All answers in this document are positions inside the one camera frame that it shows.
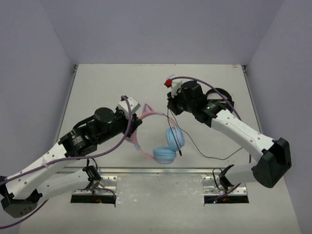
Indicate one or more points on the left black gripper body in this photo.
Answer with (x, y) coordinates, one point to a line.
(134, 125)

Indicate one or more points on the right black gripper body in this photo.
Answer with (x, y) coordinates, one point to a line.
(179, 105)

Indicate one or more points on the pink blue cat-ear headphones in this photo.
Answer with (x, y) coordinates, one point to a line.
(161, 147)

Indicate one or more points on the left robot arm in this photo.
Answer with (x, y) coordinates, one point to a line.
(25, 190)

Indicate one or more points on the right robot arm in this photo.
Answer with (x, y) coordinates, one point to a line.
(272, 158)

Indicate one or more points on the black headphones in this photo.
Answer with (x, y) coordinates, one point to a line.
(224, 97)

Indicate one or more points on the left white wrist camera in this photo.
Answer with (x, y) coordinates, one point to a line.
(128, 105)

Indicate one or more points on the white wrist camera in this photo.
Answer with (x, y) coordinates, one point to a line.
(128, 105)
(173, 84)

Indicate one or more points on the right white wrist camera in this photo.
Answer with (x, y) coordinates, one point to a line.
(173, 84)

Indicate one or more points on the aluminium table edge rail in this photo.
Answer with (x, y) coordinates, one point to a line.
(153, 171)

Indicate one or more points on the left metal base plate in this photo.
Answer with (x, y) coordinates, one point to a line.
(108, 183)

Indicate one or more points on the metal base plate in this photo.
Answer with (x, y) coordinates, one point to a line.
(108, 183)
(212, 187)

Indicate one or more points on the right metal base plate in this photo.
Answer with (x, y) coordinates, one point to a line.
(212, 187)

